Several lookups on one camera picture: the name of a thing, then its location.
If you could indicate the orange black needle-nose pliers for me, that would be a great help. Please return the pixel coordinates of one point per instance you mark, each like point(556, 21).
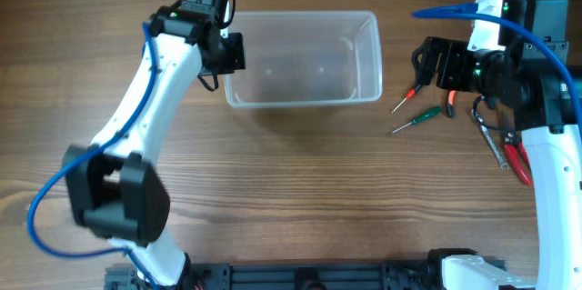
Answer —
point(450, 103)

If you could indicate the clear plastic container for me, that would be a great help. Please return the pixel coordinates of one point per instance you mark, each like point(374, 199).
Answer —
point(307, 58)

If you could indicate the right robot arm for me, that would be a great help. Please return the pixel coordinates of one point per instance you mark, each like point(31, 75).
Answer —
point(517, 54)

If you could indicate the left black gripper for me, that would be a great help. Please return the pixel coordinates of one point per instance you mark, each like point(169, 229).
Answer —
point(236, 58)

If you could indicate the silver socket wrench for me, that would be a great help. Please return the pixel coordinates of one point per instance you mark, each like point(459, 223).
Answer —
point(503, 165)

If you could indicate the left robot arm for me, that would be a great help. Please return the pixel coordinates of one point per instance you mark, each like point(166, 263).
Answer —
point(113, 187)

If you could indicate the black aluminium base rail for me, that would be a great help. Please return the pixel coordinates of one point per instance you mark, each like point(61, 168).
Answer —
point(389, 275)

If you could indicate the green handled screwdriver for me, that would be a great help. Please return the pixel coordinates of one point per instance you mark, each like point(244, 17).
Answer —
point(422, 117)

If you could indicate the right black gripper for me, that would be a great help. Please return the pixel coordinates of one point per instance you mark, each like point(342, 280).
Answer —
point(454, 53)

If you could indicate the red handled pruning shears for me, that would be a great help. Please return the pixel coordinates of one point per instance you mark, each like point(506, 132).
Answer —
point(515, 152)

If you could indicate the black red screwdriver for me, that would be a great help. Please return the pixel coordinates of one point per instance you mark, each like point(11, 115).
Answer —
point(409, 94)

